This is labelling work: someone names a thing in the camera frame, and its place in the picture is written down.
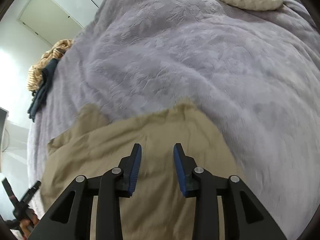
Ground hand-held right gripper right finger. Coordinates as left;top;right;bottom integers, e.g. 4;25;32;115
173;143;288;240

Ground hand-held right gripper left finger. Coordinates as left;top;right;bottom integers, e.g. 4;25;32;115
32;143;142;240

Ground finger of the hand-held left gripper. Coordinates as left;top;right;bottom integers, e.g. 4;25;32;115
20;181;42;203
1;177;17;205

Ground khaki puffer jacket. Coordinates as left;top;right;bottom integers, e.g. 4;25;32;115
41;97;247;240

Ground person's left hand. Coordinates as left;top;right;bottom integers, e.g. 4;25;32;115
19;214;40;238

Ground blue jeans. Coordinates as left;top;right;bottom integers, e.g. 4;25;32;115
27;58;60;122

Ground purple embossed blanket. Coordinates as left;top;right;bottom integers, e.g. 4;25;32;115
26;0;320;240

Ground beige striped garment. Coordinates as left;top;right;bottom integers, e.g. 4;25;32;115
27;39;75;92

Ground white door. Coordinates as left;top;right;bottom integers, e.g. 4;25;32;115
17;0;84;42

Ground wall-mounted television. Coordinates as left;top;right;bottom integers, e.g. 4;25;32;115
0;107;9;153

